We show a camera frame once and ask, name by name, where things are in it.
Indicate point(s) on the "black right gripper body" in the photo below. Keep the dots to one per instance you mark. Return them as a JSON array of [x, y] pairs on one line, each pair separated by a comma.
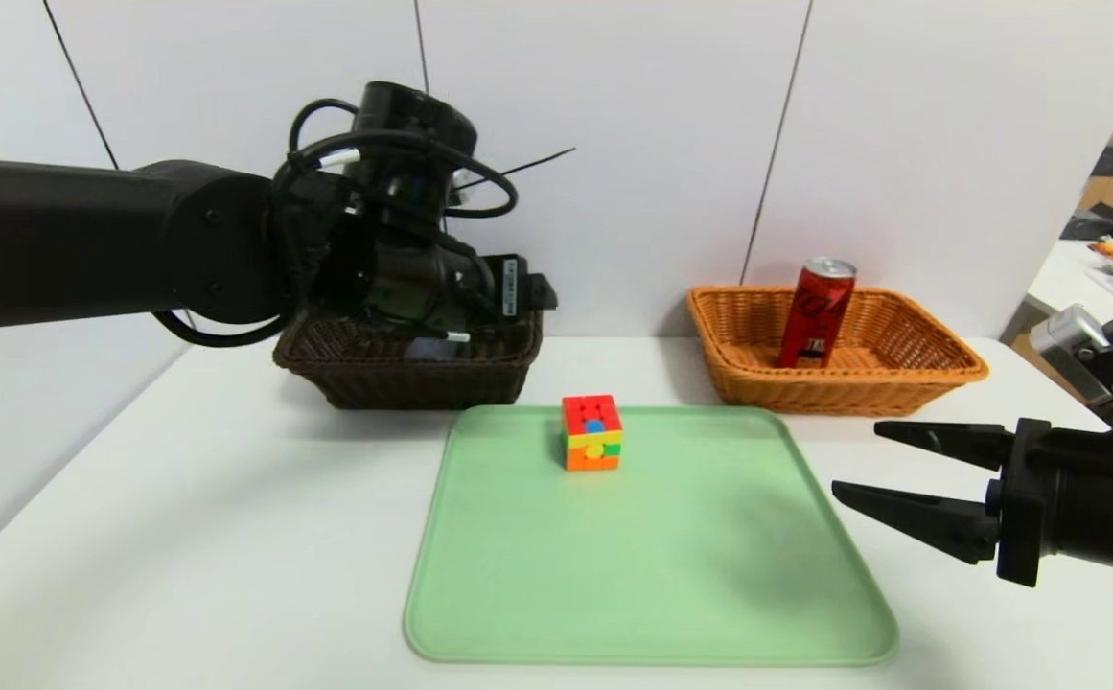
[[1020, 498]]

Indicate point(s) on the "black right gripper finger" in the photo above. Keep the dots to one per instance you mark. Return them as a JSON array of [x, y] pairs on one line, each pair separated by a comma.
[[949, 441], [925, 519]]

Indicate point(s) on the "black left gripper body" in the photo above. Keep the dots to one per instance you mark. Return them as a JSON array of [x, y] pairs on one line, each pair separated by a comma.
[[509, 285]]

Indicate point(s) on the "colourful puzzle cube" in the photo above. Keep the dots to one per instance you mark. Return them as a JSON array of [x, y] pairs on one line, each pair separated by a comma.
[[594, 431]]

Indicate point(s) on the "red soda can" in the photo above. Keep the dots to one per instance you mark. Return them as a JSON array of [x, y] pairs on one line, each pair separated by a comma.
[[815, 307]]

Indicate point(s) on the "orange wicker basket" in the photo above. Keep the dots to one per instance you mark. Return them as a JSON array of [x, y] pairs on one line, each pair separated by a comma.
[[901, 393]]

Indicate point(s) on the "dark brown wicker basket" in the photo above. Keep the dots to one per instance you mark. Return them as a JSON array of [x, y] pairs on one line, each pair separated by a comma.
[[422, 383]]

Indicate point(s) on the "thin black zip tie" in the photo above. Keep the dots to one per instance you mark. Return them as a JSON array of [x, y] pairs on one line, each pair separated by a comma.
[[537, 161]]

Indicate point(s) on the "white round-edged side table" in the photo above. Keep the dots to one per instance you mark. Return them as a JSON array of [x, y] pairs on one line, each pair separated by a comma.
[[1059, 278]]

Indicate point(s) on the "light green plastic tray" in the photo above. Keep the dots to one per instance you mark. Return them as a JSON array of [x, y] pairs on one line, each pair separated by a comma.
[[661, 575]]

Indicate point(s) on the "small black background object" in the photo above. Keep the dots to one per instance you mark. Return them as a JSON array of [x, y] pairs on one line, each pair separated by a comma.
[[1107, 161]]

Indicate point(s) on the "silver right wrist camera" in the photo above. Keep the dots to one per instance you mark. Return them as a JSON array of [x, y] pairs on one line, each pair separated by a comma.
[[1078, 347]]

